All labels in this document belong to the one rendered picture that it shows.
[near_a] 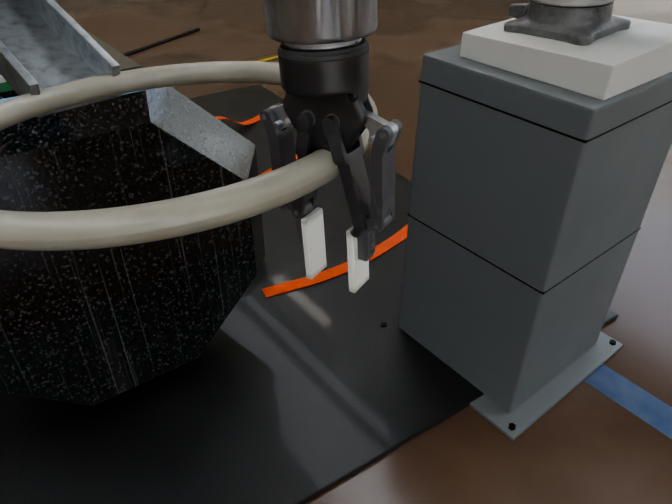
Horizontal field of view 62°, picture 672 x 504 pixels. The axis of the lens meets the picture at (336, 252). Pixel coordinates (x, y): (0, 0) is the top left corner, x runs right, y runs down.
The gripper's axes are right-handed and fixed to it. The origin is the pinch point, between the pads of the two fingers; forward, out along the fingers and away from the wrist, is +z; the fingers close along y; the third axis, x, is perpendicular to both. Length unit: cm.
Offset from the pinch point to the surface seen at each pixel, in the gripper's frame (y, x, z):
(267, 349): 57, -49, 75
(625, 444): -33, -70, 83
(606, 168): -16, -71, 16
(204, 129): 61, -43, 10
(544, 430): -15, -64, 82
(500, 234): 1, -65, 32
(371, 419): 21, -43, 78
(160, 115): 62, -33, 4
